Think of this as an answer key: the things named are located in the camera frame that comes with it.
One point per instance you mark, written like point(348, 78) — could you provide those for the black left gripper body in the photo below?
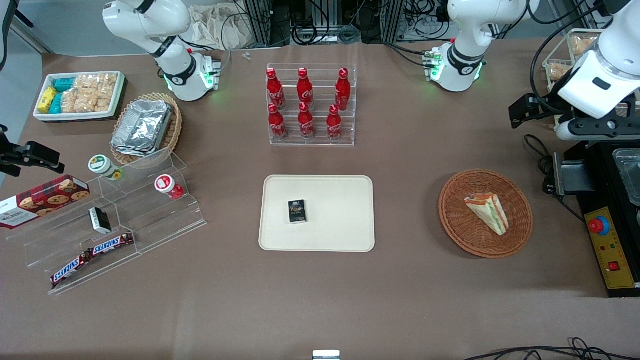
point(549, 106)

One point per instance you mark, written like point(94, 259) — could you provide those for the triangular layered sandwich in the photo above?
point(487, 212)

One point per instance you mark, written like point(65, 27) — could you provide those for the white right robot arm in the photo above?
point(180, 75)

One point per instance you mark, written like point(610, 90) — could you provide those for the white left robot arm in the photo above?
point(465, 55)

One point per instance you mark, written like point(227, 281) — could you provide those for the round brown wicker basket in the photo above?
point(460, 220)

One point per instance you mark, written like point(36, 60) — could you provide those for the oval light wicker basket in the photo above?
point(175, 125)

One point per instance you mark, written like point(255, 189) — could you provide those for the beige plastic tray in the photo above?
point(335, 215)

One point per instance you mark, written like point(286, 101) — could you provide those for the red tartan cookie box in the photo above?
point(45, 200)

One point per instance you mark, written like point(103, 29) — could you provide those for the bagged fried snack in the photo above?
point(584, 46)
point(560, 72)

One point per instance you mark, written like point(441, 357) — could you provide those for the green lidded cup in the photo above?
point(102, 165)

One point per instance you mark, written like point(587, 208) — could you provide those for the white rectangular snack bin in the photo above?
point(75, 116)

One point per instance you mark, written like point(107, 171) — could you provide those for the teal snack pack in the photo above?
point(56, 103)
point(64, 84)

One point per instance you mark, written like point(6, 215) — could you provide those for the yellow snack pack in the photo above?
point(47, 99)

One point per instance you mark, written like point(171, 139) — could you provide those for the clear bag of rice crackers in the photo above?
point(107, 85)
point(87, 82)
point(77, 101)

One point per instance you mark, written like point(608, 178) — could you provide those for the small black white box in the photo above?
point(100, 220)

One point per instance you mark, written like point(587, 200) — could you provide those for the snickers chocolate bar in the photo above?
point(112, 243)
point(70, 270)

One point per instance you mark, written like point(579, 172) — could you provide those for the aluminium foil container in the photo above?
point(142, 127)

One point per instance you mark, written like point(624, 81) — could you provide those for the black machine housing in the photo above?
point(605, 180)

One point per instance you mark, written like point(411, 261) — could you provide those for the clear acrylic stepped shelf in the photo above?
point(150, 220)

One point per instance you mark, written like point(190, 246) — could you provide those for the red lidded cup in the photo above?
point(166, 184)

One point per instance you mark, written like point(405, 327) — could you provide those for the clear plastic container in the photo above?
point(629, 175)

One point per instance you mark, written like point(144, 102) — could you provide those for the red cola bottle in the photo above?
point(305, 89)
point(276, 122)
point(306, 121)
point(275, 90)
point(343, 90)
point(334, 123)

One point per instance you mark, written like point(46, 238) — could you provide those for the clear acrylic bottle rack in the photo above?
point(320, 137)

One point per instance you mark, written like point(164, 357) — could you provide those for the beige crumpled cloth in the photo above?
point(215, 25)

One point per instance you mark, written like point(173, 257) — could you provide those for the small black printed box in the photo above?
point(297, 211)

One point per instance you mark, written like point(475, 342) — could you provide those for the aluminium frame post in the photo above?
point(392, 20)
point(257, 22)

